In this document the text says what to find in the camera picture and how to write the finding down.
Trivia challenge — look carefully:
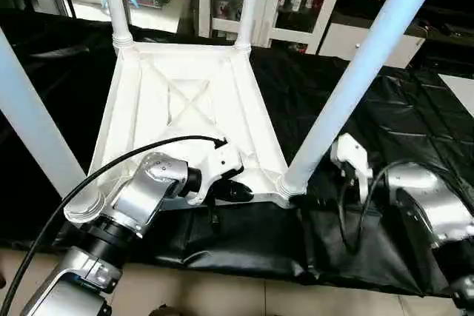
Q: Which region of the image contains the white plastic table top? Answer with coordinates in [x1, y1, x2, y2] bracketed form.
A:
[63, 41, 301, 224]

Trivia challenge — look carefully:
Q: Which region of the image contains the black work mat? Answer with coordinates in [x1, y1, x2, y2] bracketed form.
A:
[0, 9, 474, 298]

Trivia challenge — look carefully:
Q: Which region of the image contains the white drawer unit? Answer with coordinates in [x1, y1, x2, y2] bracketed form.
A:
[318, 21, 427, 70]

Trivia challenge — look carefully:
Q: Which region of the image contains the white flat board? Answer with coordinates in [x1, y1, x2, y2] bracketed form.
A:
[441, 73, 474, 117]

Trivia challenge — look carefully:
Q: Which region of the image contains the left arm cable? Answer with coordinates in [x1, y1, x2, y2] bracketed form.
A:
[0, 135, 227, 316]

